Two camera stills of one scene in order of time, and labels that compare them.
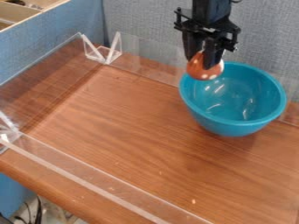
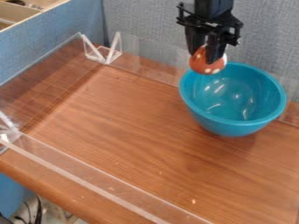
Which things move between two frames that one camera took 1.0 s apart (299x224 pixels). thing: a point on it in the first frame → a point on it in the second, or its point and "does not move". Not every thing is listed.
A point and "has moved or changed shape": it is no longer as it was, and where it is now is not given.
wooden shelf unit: (17, 10) does not move
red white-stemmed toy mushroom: (198, 70) has moved or changed shape
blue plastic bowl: (238, 104) does not move
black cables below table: (29, 212) does not move
